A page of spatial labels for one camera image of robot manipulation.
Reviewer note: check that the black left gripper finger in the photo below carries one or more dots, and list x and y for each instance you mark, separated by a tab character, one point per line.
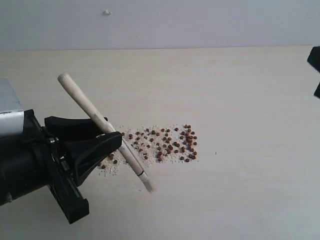
67	130
84	155

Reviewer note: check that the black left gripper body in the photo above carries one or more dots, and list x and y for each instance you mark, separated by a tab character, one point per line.
27	163

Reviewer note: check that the brown pellets and white crumbs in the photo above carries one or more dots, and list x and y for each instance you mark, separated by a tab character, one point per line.
162	144

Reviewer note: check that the wide white paint brush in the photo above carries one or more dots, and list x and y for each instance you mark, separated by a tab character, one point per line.
87	106

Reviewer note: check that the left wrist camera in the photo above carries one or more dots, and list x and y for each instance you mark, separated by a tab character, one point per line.
11	111

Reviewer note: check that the white blob on wall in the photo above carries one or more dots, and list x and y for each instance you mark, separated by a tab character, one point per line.
106	12

